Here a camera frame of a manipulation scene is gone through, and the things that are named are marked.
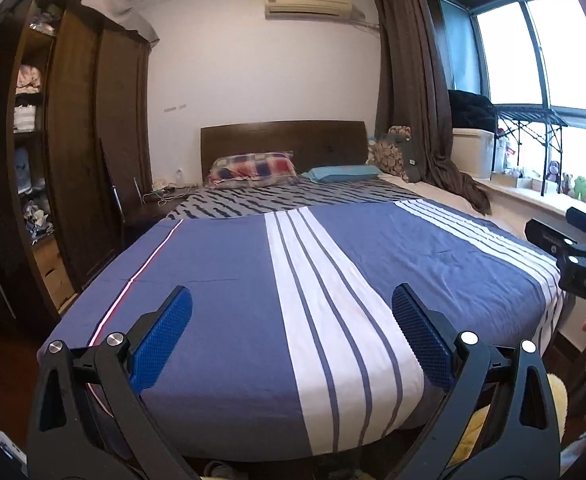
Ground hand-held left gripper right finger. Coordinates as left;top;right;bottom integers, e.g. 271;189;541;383
390;282;561;480

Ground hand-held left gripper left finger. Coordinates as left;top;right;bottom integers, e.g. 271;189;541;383
26;285;200;480

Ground blue white striped blanket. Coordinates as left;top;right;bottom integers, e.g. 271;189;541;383
38;199;567;456

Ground white storage box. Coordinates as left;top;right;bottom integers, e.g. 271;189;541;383
451;127;507;181

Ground white bed sheet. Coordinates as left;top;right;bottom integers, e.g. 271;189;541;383
379;174;494;217

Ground black metal rack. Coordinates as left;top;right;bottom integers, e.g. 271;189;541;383
493;104;572;197

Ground yellow fluffy slipper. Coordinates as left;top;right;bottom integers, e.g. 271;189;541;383
445;372;570;467

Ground dark wooden nightstand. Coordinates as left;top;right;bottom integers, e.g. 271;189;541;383
122;187;195;248

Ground black jacket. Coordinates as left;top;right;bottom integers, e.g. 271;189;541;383
447;89;500;132

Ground folded metal chair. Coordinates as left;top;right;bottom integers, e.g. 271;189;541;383
100;139;130;252

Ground dark grey cushion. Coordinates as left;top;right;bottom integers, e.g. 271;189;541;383
402;135;425;184

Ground brown patterned cushion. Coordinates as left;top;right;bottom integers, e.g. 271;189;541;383
367;126;414;177

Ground window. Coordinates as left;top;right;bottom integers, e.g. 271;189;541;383
437;0;586;128

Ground teal pillow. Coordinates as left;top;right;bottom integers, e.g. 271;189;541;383
300;163;385;185

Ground grey zebra patterned sheet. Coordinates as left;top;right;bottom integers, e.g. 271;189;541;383
165;180;425;222

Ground red blue plaid pillow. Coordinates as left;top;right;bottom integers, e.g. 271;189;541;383
208;151;300;189

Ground dark wooden wardrobe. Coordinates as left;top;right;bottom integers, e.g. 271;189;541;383
0;0;155;326

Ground brown curtain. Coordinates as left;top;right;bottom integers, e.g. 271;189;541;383
370;0;492;217

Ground blue folded clothes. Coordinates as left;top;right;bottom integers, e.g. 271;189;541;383
15;147;37;194

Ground dark wooden headboard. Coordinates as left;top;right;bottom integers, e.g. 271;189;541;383
200;120;369;186

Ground white folded clothes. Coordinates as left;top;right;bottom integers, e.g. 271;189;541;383
12;105;37;132

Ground pink folded clothes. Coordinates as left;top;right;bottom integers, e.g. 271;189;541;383
15;63;43;94

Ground white charging cables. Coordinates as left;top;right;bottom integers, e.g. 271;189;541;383
142;179;195;207

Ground wall air conditioner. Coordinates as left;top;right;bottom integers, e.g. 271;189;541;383
264;0;355;22

